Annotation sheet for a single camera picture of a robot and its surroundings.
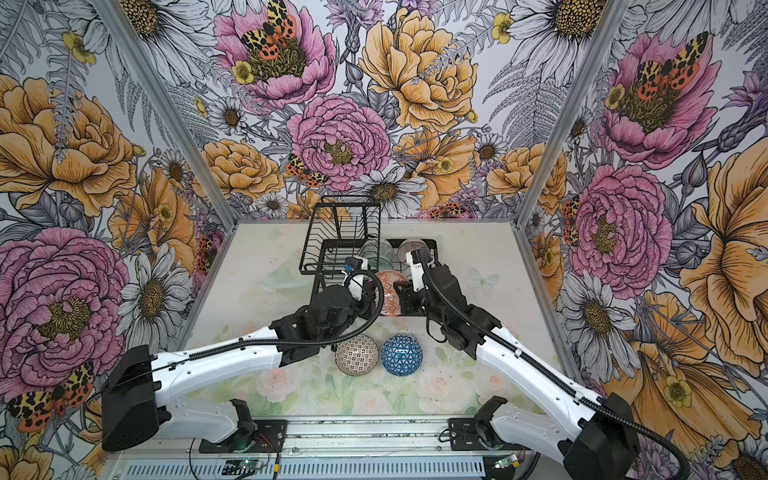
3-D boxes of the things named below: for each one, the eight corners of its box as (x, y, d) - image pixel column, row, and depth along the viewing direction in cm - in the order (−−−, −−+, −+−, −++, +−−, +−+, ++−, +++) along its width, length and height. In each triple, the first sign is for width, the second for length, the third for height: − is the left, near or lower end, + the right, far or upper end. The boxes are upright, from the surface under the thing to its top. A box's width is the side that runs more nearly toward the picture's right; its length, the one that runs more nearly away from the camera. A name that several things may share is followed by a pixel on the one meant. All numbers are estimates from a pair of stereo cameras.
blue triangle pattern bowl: (380, 376, 85) (380, 371, 82) (381, 340, 92) (381, 334, 89) (422, 376, 85) (423, 371, 82) (420, 340, 92) (421, 334, 89)
